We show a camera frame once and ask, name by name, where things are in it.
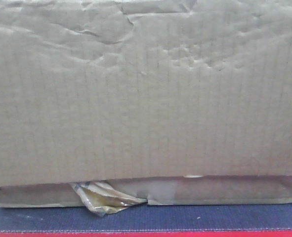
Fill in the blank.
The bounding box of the large brown cardboard box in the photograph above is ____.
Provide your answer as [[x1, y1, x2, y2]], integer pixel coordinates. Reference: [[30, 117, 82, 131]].
[[0, 0, 292, 208]]

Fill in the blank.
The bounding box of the crumpled clear packing tape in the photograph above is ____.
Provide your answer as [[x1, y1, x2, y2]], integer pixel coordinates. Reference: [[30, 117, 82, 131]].
[[70, 181, 147, 217]]

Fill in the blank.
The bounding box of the dark blue fabric mat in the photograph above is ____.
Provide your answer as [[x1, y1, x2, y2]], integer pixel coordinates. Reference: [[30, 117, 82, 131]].
[[0, 203, 292, 233]]

